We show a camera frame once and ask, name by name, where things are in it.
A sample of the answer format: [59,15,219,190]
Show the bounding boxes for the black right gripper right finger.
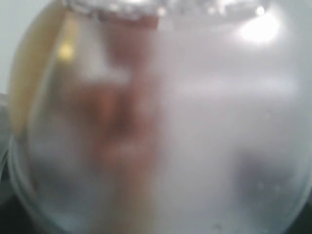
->
[290,204,312,234]

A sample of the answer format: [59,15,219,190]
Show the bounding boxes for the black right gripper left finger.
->
[0,195,37,234]

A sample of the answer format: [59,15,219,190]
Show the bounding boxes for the brown wooden blocks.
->
[66,16,160,174]

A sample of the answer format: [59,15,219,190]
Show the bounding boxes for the clear domed shaker lid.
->
[8,0,312,234]

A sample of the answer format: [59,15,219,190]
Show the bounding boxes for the gold coin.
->
[8,0,79,138]

